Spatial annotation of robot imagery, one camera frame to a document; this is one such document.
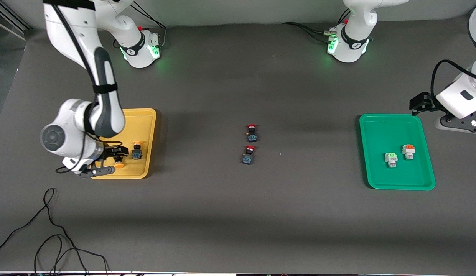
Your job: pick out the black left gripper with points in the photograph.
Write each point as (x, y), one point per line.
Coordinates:
(422, 102)

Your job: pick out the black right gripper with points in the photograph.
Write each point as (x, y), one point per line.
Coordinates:
(109, 152)

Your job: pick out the yellow push button blue block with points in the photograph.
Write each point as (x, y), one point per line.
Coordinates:
(137, 154)
(119, 165)

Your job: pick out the green button with orange back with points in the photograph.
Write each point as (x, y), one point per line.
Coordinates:
(408, 151)

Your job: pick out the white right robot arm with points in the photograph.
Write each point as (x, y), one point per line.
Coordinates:
(69, 130)

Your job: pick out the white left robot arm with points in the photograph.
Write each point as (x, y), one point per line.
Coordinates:
(356, 46)

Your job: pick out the yellow plastic tray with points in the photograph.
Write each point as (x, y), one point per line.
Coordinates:
(142, 122)

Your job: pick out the green plastic tray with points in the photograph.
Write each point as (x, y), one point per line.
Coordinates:
(395, 176)

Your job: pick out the red push button blue block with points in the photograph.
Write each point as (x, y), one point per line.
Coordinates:
(252, 136)
(248, 158)

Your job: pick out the dark grey table cover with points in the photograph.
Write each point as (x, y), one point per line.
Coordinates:
(238, 230)

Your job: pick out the aluminium frame rail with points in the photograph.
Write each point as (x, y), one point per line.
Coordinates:
(11, 19)

